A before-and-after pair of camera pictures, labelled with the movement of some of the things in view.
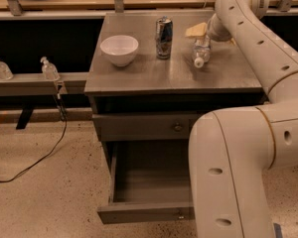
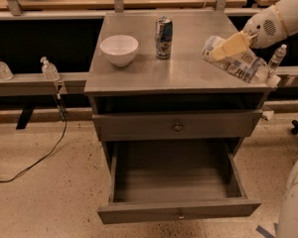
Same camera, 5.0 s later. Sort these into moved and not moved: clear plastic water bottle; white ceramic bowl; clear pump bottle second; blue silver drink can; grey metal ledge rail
Moved: clear plastic water bottle
Not moved: clear pump bottle second; blue silver drink can; grey metal ledge rail; white ceramic bowl
